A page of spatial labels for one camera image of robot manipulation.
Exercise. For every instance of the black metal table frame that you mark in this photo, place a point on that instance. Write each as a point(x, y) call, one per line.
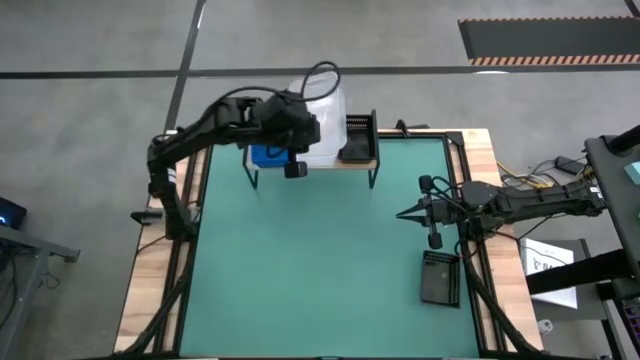
point(415, 135)

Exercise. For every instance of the teal object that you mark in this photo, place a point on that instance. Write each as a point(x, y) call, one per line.
point(634, 174)

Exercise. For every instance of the blue slotted plastic basket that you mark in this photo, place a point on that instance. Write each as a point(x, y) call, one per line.
point(265, 161)

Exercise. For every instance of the black hazard-striped floor mat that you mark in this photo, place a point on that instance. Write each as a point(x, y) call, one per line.
point(550, 40)

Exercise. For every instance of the wooden shelf black metal legs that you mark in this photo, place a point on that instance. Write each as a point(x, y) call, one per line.
point(345, 165)

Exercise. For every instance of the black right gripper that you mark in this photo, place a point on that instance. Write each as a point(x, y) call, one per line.
point(452, 211)

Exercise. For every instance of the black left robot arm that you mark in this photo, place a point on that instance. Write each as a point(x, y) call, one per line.
point(200, 132)

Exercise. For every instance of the black power adapter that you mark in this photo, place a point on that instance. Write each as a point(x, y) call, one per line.
point(567, 165)

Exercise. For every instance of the grey metal desk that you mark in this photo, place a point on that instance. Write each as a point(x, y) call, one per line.
point(30, 245)

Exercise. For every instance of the green table mat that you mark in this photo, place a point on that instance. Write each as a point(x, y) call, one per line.
point(325, 250)

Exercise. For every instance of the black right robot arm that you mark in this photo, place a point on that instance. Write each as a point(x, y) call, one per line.
point(530, 202)

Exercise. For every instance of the black desk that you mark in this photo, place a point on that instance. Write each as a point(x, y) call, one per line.
point(612, 210)

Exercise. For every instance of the small white object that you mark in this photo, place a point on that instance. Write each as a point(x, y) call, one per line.
point(546, 327)

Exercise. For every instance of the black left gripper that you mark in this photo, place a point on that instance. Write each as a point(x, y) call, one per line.
point(287, 125)

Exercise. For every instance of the white cardboard box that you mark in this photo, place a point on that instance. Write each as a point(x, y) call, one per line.
point(535, 250)

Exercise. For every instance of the black device blue light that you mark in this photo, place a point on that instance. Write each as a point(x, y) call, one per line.
point(12, 210)

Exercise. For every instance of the black slotted plastic basket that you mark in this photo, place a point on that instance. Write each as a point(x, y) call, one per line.
point(440, 280)
point(357, 145)

